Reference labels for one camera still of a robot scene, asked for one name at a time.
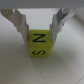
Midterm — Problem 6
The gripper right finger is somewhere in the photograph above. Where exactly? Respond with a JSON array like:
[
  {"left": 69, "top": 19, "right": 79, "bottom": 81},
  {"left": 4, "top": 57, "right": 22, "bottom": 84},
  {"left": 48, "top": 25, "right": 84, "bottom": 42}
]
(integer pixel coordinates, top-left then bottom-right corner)
[{"left": 48, "top": 7, "right": 78, "bottom": 44}]

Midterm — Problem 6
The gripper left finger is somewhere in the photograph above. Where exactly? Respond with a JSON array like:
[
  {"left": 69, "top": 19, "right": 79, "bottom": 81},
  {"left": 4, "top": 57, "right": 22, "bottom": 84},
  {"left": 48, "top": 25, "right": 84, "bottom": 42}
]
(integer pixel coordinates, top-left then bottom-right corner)
[{"left": 0, "top": 8, "right": 30, "bottom": 46}]

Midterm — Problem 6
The yellow block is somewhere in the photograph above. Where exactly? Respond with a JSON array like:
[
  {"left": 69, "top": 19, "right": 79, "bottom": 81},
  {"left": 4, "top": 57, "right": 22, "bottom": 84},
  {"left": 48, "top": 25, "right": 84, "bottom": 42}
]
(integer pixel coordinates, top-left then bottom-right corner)
[{"left": 27, "top": 30, "right": 52, "bottom": 58}]

